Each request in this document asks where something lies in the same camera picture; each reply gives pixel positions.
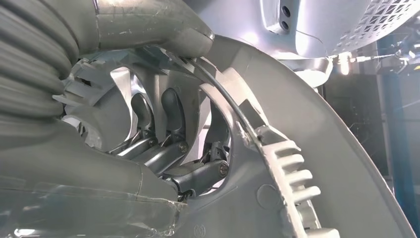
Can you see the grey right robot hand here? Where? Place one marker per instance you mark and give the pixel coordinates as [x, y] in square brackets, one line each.
[65, 184]

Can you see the silver robot torso shell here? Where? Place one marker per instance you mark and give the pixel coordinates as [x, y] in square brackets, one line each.
[311, 26]

